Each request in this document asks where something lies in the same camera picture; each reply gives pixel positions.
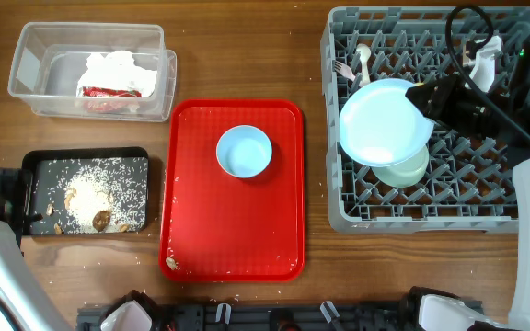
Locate light blue plate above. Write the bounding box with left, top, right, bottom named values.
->
left=339, top=78, right=434, bottom=167

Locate light green bowl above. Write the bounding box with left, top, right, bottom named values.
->
left=372, top=146, right=430, bottom=188

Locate white plastic spoon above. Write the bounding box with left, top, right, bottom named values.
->
left=356, top=43, right=372, bottom=87

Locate light blue bowl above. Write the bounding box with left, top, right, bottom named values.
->
left=215, top=125, right=272, bottom=178

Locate white napkin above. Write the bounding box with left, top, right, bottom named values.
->
left=76, top=51, right=157, bottom=97

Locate red strawberry snack wrapper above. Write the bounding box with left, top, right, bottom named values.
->
left=80, top=86, right=142, bottom=113

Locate white plastic fork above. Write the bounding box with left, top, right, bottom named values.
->
left=332, top=60, right=356, bottom=82

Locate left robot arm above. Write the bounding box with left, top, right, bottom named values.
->
left=0, top=168, right=72, bottom=330

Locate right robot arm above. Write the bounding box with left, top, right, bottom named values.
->
left=406, top=42, right=530, bottom=330

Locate grey dishwasher rack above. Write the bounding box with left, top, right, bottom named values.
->
left=320, top=6, right=518, bottom=234

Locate red serving tray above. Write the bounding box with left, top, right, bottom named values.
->
left=159, top=99, right=305, bottom=282

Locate black plastic bin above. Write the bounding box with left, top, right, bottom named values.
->
left=19, top=146, right=151, bottom=237

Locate clear plastic bin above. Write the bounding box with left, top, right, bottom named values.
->
left=7, top=22, right=177, bottom=122

